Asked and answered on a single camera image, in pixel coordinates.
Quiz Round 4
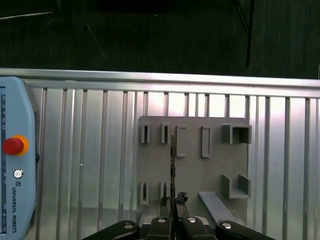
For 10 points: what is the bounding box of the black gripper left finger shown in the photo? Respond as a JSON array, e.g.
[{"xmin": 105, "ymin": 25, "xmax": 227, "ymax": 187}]
[{"xmin": 81, "ymin": 196, "xmax": 174, "ymax": 240}]

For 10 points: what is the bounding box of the black metal stand leg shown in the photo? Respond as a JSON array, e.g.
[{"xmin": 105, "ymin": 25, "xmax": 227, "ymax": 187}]
[{"xmin": 233, "ymin": 0, "xmax": 255, "ymax": 68}]

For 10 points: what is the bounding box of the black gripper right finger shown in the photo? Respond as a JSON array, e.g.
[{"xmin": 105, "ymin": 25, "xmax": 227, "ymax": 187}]
[{"xmin": 174, "ymin": 191, "xmax": 276, "ymax": 240}]

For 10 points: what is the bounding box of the blue RAM memory stick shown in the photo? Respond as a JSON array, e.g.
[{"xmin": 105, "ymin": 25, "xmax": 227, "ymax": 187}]
[{"xmin": 169, "ymin": 133, "xmax": 178, "ymax": 201}]

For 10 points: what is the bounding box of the pale blue teach pendant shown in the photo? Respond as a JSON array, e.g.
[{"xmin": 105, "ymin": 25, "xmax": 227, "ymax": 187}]
[{"xmin": 0, "ymin": 76, "xmax": 38, "ymax": 240}]

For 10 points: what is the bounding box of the grey parts rack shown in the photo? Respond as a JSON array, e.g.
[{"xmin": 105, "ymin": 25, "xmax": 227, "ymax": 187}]
[{"xmin": 136, "ymin": 115, "xmax": 253, "ymax": 227}]

